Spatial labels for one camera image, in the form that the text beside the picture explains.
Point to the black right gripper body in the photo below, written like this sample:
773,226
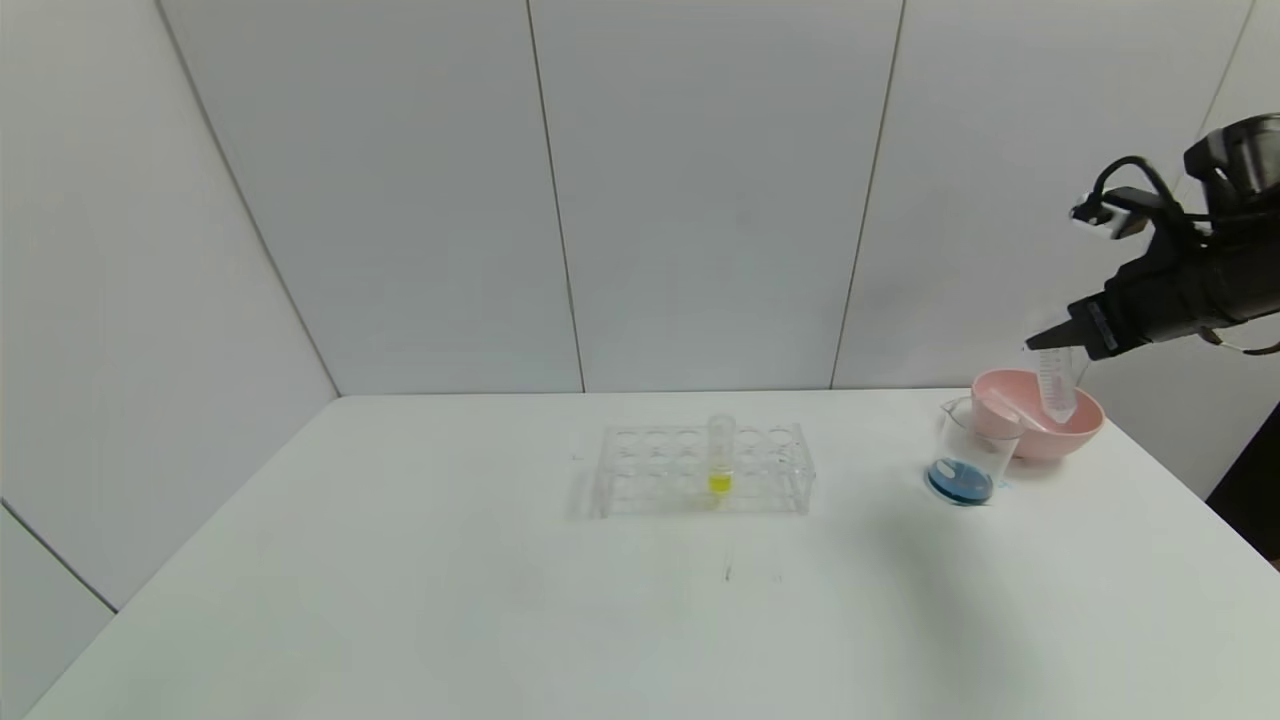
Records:
1098,327

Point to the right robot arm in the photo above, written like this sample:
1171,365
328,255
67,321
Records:
1245,200

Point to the clear plastic test tube rack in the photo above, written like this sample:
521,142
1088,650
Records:
660,470

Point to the yellow pigment test tube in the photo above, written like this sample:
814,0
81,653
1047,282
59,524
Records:
720,483

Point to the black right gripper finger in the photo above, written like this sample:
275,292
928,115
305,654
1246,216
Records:
1060,338

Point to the pink plastic bowl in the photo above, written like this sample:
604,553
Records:
1050,440

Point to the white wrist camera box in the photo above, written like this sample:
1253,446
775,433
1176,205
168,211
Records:
1110,212

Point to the blue pigment test tube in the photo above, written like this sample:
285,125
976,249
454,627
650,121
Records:
1057,390

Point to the red pigment test tube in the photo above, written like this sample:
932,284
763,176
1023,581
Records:
1012,410

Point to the clear plastic beaker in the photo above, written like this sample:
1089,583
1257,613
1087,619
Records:
962,475

